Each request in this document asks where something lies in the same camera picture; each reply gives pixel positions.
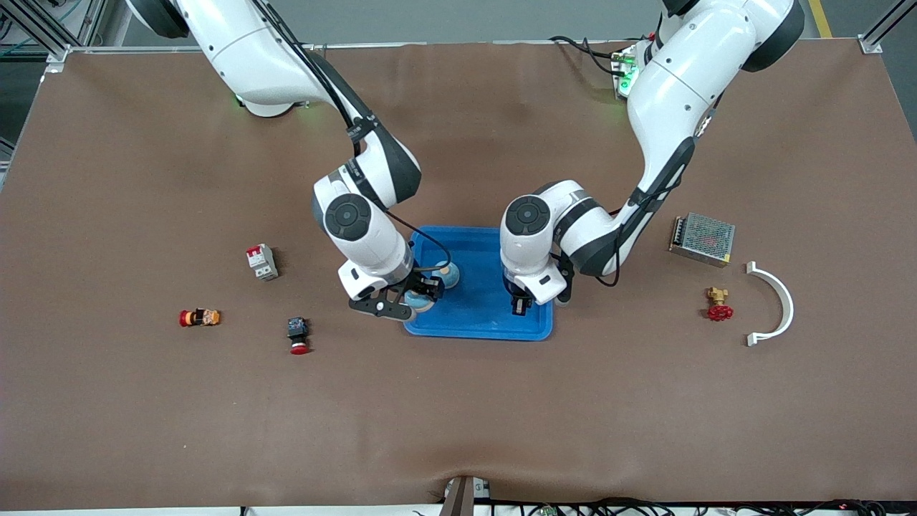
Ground white curved pipe clamp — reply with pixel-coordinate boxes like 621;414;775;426
745;261;795;348

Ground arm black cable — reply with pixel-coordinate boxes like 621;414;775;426
247;0;452;273
595;86;724;287

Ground aluminium frame post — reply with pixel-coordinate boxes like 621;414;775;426
0;0;72;76
858;0;917;57

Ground white red circuit breaker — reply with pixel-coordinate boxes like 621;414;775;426
246;243;279;282

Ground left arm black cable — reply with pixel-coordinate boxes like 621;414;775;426
595;86;724;287

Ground black arm base cables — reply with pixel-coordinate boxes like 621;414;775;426
548;34;625;76

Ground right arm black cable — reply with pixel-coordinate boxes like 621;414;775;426
247;0;452;273

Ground brass valve red handwheel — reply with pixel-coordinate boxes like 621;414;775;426
704;286;735;323

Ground black cable bundle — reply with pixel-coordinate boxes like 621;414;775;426
412;497;889;516

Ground blue plastic tray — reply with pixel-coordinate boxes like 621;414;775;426
403;226;554;342

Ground black red emergency button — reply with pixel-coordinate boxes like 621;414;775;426
287;317;313;357

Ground metal mesh power supply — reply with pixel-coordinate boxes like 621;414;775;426
668;211;737;269

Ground gray table edge bracket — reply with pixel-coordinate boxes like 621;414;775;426
438;474;494;516

